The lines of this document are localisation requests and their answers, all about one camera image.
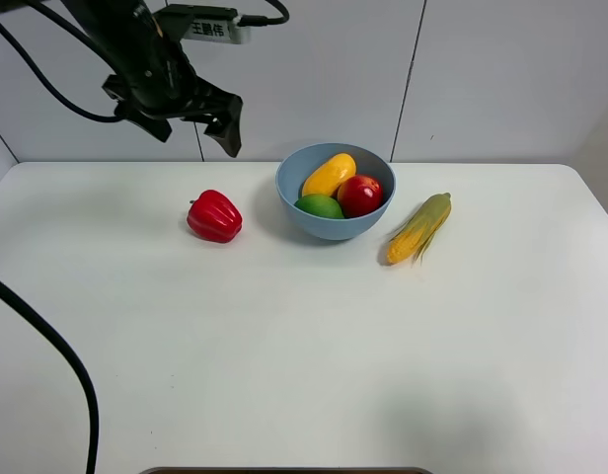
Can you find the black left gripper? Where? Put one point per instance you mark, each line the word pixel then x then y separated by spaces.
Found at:
pixel 157 83

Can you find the yellow mango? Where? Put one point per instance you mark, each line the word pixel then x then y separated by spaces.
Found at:
pixel 327 179

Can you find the green lime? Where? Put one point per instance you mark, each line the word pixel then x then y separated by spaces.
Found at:
pixel 320 205

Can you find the red apple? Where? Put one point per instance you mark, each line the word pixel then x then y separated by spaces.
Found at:
pixel 359 195

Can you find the blue bowl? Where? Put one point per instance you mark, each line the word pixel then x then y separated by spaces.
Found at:
pixel 293 170

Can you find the red bell pepper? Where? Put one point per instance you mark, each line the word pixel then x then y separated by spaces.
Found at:
pixel 214 217

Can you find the yellow corn cob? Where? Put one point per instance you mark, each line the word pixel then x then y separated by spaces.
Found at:
pixel 412 241

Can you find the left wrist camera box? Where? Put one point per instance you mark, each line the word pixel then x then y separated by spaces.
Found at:
pixel 202 23

